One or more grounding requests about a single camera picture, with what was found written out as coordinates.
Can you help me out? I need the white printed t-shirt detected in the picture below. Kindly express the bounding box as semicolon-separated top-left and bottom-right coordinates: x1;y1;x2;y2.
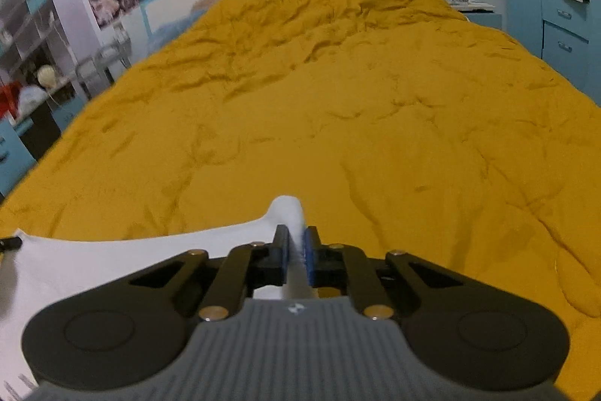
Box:
1;197;313;400

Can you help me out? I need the mustard yellow bed cover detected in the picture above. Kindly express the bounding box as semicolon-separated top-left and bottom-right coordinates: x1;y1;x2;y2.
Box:
1;0;600;400

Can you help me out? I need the grey metal cart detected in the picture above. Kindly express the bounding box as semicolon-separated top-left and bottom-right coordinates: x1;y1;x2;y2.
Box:
74;38;131;101

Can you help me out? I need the blue desk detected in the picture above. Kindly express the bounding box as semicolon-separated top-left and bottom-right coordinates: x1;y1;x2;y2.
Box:
1;95;86;200

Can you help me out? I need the blue nightstand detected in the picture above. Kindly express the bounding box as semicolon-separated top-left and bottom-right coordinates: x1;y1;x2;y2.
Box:
451;2;502;30

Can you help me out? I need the round white lamp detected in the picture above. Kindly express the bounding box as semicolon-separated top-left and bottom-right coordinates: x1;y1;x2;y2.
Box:
37;65;59;91

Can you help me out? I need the white shelf unit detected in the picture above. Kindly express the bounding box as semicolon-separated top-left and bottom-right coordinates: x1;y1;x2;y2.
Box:
1;0;99;85

